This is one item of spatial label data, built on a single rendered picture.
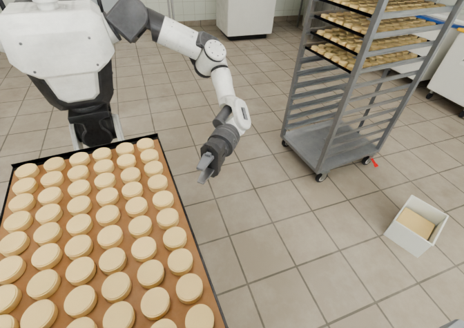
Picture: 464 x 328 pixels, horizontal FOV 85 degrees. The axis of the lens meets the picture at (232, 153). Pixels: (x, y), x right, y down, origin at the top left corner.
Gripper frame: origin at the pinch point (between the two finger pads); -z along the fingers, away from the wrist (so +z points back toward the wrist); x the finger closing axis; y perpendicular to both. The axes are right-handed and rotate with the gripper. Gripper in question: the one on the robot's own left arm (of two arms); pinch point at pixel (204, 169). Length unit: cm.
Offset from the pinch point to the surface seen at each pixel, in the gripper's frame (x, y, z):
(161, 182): 1.3, -7.5, -10.0
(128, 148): 1.3, -23.8, -2.2
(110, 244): 1.1, -8.1, -28.7
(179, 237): 1.3, 4.6, -22.0
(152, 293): 1.3, 5.7, -33.6
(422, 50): -46, 124, 307
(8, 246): 1.3, -26.4, -37.0
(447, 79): -61, 151, 276
